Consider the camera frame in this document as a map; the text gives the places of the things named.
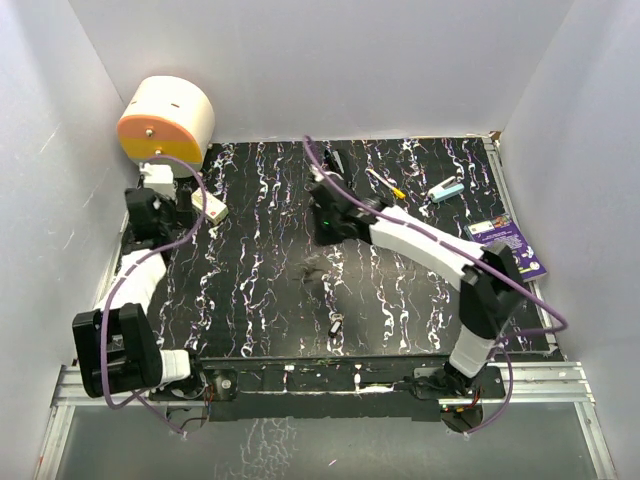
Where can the aluminium frame rail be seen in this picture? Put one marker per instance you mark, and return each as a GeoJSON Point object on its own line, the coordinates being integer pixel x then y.
{"type": "Point", "coordinates": [84, 438]}

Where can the light blue mini stapler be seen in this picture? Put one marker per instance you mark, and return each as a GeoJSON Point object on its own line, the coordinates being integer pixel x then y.
{"type": "Point", "coordinates": [444, 190]}

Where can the black car key fob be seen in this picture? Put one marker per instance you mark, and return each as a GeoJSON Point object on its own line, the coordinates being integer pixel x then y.
{"type": "Point", "coordinates": [336, 325]}

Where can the purple booklet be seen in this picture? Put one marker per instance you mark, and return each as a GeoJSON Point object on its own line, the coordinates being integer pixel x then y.
{"type": "Point", "coordinates": [503, 229]}

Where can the white pen yellow tip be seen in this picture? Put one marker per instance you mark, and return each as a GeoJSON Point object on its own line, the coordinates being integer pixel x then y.
{"type": "Point", "coordinates": [395, 190]}

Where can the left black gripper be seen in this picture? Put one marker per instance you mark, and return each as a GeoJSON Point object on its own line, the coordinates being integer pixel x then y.
{"type": "Point", "coordinates": [181, 218]}

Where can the black stapler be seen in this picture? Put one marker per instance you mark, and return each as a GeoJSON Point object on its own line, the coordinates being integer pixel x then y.
{"type": "Point", "coordinates": [339, 163]}

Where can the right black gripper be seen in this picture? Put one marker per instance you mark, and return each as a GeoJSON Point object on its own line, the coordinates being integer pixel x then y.
{"type": "Point", "coordinates": [321, 236]}

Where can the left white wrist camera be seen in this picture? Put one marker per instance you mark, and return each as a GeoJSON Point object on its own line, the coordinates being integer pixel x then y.
{"type": "Point", "coordinates": [158, 178]}

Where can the metal keyring with clips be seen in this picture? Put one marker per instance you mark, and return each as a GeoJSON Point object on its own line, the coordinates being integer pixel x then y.
{"type": "Point", "coordinates": [309, 271]}

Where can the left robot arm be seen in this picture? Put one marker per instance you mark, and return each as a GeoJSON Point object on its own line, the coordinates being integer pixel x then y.
{"type": "Point", "coordinates": [114, 342]}

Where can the white cylindrical drawer box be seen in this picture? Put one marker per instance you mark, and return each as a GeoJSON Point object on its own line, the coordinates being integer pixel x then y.
{"type": "Point", "coordinates": [169, 120]}

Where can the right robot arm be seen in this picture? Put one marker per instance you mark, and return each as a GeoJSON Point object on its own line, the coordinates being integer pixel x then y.
{"type": "Point", "coordinates": [486, 278]}

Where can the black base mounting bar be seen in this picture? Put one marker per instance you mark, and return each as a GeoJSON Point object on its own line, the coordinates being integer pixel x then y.
{"type": "Point", "coordinates": [370, 386]}

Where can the small cream card box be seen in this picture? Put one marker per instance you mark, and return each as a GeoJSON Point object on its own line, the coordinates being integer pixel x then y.
{"type": "Point", "coordinates": [214, 210]}

